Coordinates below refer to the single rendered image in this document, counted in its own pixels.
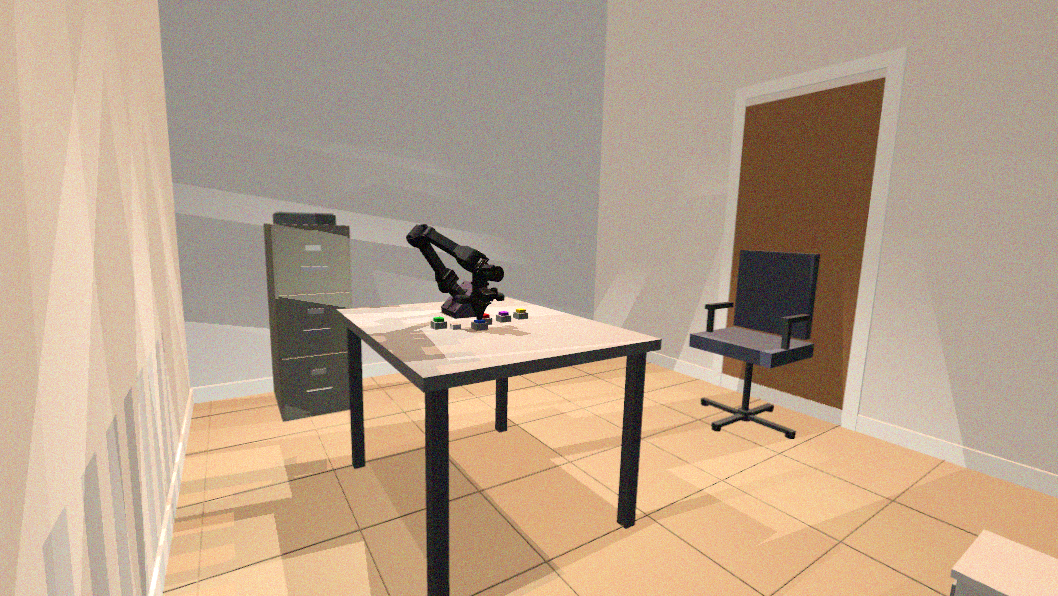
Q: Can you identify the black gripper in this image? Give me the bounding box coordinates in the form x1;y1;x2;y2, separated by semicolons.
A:
454;279;505;320

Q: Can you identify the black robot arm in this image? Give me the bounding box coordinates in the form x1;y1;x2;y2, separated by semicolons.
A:
406;224;504;303

